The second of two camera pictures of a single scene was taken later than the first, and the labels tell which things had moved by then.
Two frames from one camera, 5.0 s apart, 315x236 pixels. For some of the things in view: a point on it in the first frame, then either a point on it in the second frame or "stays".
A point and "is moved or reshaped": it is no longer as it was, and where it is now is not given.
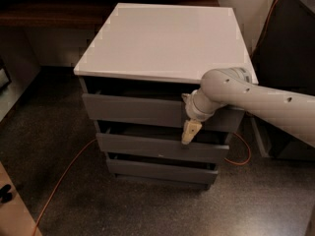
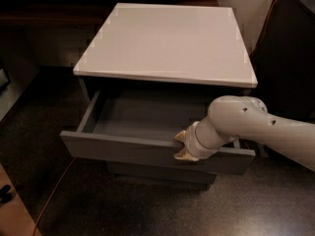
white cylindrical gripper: x=194 y=111 → x=191 y=142
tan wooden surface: x=16 y=218 stays
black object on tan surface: x=4 y=195 stays
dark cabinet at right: x=285 y=60 stays
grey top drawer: x=157 y=111 is moved or reshaped
